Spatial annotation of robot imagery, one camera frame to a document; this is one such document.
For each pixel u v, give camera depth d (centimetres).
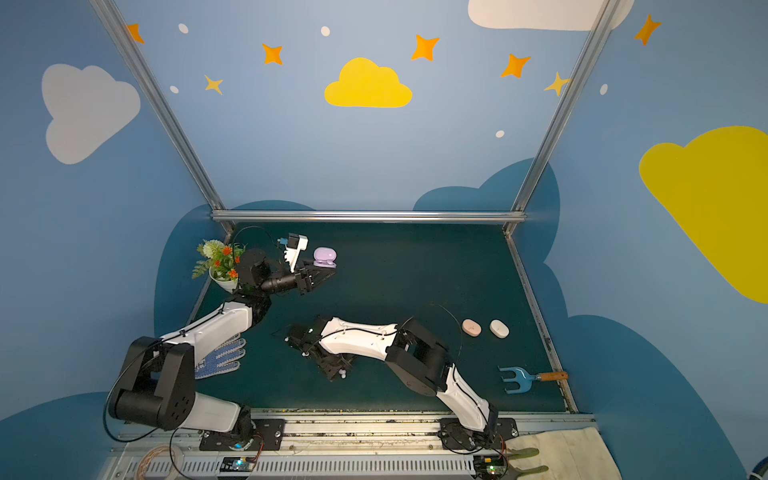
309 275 73
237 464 71
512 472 69
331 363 76
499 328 92
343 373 84
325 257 79
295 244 72
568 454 72
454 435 73
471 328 92
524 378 84
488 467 71
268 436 74
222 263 91
